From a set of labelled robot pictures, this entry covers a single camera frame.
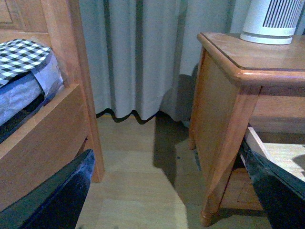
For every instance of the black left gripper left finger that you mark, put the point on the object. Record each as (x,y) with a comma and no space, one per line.
(57,202)

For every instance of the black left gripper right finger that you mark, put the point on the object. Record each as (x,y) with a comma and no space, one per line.
(281,194)

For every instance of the wooden drawer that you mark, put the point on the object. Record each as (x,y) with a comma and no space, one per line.
(239,192)
(288,156)

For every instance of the wooden nightstand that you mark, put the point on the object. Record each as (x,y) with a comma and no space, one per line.
(239,85)

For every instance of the grey mattress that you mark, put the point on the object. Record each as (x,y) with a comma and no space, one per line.
(44,80)

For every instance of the black white checkered sheet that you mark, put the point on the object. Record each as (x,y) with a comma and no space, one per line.
(20,56)

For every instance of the grey curtain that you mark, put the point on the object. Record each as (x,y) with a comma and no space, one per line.
(143,55)

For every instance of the white cylindrical air purifier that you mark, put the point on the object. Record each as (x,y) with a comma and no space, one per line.
(271,21)

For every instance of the wooden bed frame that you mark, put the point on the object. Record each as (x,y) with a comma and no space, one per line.
(67,124)

